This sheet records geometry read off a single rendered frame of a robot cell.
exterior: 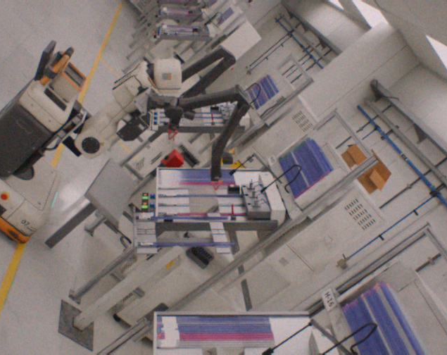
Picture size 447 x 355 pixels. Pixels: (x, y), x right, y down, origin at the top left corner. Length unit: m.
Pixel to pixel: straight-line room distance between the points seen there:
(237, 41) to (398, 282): 5.56
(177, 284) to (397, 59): 4.12
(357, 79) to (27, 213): 4.35
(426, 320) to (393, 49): 4.48
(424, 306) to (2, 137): 2.21
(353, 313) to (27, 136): 1.84
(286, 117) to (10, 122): 2.35
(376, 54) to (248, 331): 4.53
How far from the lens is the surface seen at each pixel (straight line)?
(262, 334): 2.42
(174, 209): 3.23
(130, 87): 2.92
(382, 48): 6.42
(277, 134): 4.51
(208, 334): 2.39
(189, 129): 4.39
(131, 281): 3.00
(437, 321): 2.37
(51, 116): 2.89
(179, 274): 3.30
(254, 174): 3.69
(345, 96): 6.44
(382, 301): 2.30
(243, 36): 7.57
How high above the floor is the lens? 1.89
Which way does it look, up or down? 14 degrees down
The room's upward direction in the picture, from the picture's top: 51 degrees clockwise
